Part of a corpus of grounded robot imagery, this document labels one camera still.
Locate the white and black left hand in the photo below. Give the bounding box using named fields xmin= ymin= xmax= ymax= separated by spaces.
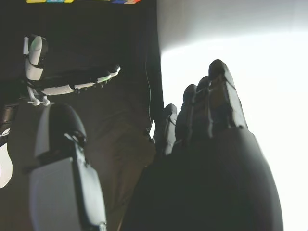
xmin=23 ymin=59 xmax=284 ymax=231

